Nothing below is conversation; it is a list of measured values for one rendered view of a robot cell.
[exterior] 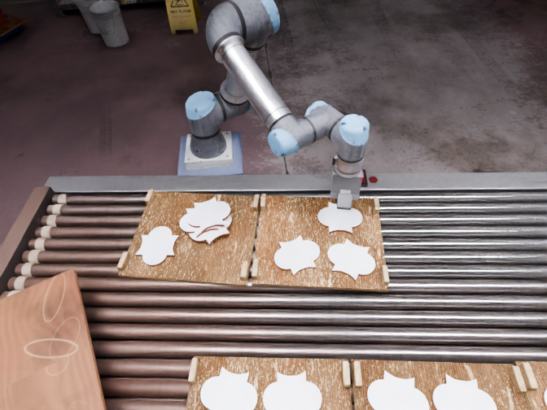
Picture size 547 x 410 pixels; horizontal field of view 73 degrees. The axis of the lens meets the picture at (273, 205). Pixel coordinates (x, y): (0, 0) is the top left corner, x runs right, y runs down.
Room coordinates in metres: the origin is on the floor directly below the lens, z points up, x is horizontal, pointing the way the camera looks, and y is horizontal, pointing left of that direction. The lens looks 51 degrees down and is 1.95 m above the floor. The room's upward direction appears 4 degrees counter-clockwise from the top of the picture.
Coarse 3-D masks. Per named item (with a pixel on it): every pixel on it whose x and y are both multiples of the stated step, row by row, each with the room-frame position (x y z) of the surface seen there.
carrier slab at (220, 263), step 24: (168, 192) 0.91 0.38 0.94; (144, 216) 0.80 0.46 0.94; (168, 216) 0.79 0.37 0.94; (240, 216) 0.77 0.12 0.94; (192, 240) 0.69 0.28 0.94; (216, 240) 0.68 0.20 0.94; (240, 240) 0.67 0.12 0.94; (144, 264) 0.61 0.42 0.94; (168, 264) 0.60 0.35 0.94; (192, 264) 0.59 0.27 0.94; (216, 264) 0.59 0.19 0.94; (240, 264) 0.58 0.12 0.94
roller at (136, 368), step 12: (96, 360) 0.32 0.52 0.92; (108, 360) 0.32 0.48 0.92; (120, 360) 0.32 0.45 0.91; (132, 360) 0.32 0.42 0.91; (144, 360) 0.32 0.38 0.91; (156, 360) 0.31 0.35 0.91; (168, 360) 0.31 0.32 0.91; (180, 360) 0.31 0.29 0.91; (108, 372) 0.29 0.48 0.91; (120, 372) 0.29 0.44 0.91; (132, 372) 0.29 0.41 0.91; (144, 372) 0.29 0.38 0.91; (156, 372) 0.28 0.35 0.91; (168, 372) 0.28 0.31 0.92; (180, 372) 0.28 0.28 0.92
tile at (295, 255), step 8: (296, 240) 0.65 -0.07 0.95; (288, 248) 0.62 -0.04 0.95; (296, 248) 0.62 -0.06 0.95; (304, 248) 0.62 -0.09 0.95; (312, 248) 0.62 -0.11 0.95; (280, 256) 0.59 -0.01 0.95; (288, 256) 0.59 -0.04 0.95; (296, 256) 0.59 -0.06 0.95; (304, 256) 0.59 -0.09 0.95; (312, 256) 0.59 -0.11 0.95; (280, 264) 0.56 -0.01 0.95; (288, 264) 0.56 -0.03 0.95; (296, 264) 0.56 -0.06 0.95; (304, 264) 0.56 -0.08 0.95; (312, 264) 0.56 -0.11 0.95; (296, 272) 0.54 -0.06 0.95
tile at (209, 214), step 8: (216, 200) 0.81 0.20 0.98; (200, 208) 0.78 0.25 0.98; (208, 208) 0.78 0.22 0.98; (216, 208) 0.78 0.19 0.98; (224, 208) 0.77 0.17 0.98; (192, 216) 0.75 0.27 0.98; (200, 216) 0.75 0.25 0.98; (208, 216) 0.74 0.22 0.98; (216, 216) 0.74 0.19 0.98; (224, 216) 0.74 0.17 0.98; (192, 224) 0.72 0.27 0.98; (200, 224) 0.72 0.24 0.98; (208, 224) 0.71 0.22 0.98; (216, 224) 0.71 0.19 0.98
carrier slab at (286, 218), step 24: (264, 216) 0.76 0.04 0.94; (288, 216) 0.76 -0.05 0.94; (312, 216) 0.75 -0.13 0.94; (264, 240) 0.67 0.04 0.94; (288, 240) 0.66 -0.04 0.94; (312, 240) 0.65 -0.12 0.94; (336, 240) 0.65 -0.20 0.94; (360, 240) 0.64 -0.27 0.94; (264, 264) 0.58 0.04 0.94; (384, 264) 0.55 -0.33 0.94; (312, 288) 0.49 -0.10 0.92; (336, 288) 0.48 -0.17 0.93; (360, 288) 0.47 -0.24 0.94; (384, 288) 0.47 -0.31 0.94
